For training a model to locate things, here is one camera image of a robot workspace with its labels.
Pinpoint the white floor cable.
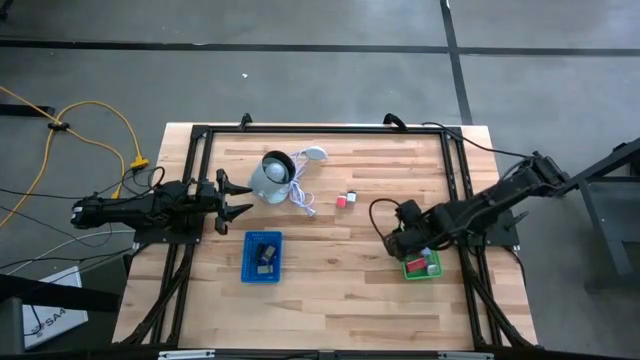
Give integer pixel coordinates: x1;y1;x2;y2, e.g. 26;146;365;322
7;228;137;276

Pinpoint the green plastic basket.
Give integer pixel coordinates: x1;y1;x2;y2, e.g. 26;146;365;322
401;248;445;282

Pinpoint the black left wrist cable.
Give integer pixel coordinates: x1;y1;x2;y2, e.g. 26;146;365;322
94;165;167;201

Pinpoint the white printed box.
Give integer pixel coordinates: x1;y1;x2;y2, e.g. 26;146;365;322
21;265;90;350

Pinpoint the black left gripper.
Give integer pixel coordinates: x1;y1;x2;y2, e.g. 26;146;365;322
186;168;256;237

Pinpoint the black side table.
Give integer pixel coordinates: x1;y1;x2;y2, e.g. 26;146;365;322
551;135;640;291

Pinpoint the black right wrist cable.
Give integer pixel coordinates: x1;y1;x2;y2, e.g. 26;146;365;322
368;197;404;241

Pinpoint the black floor cable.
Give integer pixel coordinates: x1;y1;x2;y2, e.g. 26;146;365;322
0;187;101;201
0;247;136;271

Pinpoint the black beam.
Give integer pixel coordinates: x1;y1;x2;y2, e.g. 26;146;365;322
0;272;121;315

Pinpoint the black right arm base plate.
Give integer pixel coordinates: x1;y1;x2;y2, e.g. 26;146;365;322
449;210;530;248

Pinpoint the white lamp cord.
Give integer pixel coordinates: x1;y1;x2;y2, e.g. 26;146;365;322
287;148;318;217

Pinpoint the blue plastic basket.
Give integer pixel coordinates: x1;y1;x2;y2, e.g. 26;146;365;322
240;230;284;285

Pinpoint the white round cord switch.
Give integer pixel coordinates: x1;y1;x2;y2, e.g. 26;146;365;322
301;145;330;163

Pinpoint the silver table bracket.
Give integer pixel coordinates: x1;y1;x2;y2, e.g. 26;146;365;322
437;351;495;360
157;349;216;360

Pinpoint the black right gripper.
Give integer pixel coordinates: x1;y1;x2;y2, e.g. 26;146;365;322
383;198;442;262

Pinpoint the black aluminium table frame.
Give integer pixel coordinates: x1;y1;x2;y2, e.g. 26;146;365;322
112;122;540;351

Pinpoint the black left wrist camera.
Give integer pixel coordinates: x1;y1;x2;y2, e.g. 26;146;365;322
197;182;219;204

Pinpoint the yellow extension cord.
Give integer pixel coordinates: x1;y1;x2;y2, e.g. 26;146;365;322
0;84;126;201
0;99;151;229

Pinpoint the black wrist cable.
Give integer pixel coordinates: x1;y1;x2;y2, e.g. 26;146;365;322
368;197;404;241
94;165;167;201

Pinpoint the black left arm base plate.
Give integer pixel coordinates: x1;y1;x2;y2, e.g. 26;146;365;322
132;219;205;246

